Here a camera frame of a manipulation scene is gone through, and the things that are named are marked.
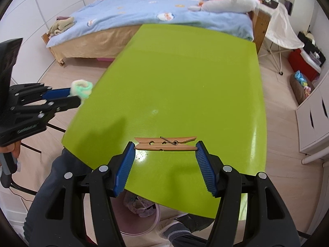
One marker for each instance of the person left hand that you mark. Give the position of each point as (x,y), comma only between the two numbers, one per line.
(14,149)

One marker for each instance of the bed with blue blanket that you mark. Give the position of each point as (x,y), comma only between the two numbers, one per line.
(103,28)

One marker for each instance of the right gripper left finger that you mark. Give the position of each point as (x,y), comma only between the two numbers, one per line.
(126,160)

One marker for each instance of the purple paper packet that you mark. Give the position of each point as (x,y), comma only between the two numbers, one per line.
(139,205)

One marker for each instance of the wooden clothespin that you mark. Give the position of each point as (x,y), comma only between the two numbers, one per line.
(165,144)

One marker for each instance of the beige folded cloth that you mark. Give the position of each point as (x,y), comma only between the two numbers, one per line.
(60,26)

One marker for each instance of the green white fuzzy scrunchie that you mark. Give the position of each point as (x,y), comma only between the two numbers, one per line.
(81,88)

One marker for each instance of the right black shoe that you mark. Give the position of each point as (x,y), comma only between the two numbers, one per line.
(178,230)

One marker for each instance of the red storage box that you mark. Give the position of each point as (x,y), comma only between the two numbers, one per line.
(298,63)

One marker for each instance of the brown basket with toys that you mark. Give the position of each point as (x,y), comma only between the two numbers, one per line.
(301,86)

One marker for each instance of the white drawer cabinet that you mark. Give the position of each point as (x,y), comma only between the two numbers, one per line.
(312,120)

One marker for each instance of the white folding chair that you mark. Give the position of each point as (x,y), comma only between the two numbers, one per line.
(279,31)

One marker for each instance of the green table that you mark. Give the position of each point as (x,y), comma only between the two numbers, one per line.
(176,81)

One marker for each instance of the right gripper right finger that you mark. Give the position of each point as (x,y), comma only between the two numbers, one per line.
(208,164)

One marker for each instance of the pink trash bin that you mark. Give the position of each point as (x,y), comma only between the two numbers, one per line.
(138,216)

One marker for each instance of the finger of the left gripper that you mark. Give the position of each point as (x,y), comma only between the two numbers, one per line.
(56,94)
(64,104)

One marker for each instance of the pink white plush toy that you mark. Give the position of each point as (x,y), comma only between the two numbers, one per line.
(220,6)

